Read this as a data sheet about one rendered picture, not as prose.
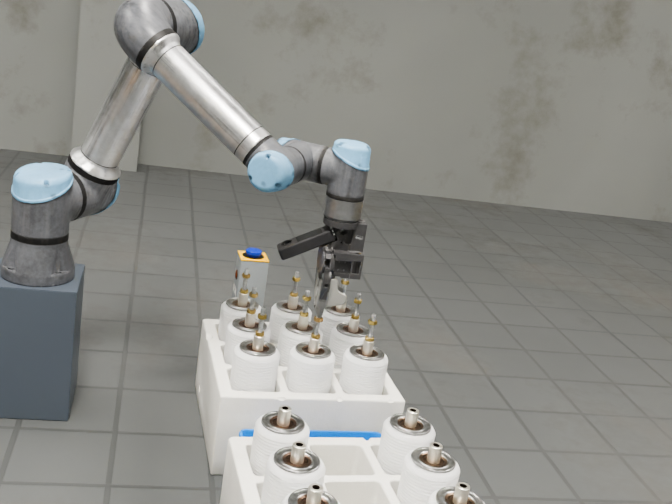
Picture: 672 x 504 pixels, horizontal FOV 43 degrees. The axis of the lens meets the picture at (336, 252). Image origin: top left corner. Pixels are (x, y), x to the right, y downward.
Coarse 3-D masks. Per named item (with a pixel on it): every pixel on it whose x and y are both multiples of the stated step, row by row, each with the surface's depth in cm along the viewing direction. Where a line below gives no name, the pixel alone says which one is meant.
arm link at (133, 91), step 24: (168, 0) 167; (192, 24) 172; (192, 48) 177; (120, 72) 177; (120, 96) 177; (144, 96) 177; (96, 120) 181; (120, 120) 179; (96, 144) 181; (120, 144) 182; (72, 168) 183; (96, 168) 183; (96, 192) 185
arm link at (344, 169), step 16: (336, 144) 164; (352, 144) 164; (336, 160) 164; (352, 160) 163; (368, 160) 165; (320, 176) 166; (336, 176) 165; (352, 176) 164; (336, 192) 166; (352, 192) 165
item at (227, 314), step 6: (222, 306) 196; (222, 312) 195; (228, 312) 194; (234, 312) 193; (240, 312) 193; (258, 312) 196; (222, 318) 196; (228, 318) 194; (234, 318) 193; (222, 324) 196; (222, 330) 196; (222, 336) 196
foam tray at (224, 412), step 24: (216, 336) 196; (216, 360) 184; (216, 384) 175; (336, 384) 182; (384, 384) 185; (216, 408) 172; (240, 408) 170; (264, 408) 172; (312, 408) 174; (336, 408) 176; (360, 408) 177; (384, 408) 178; (216, 432) 171; (216, 456) 173
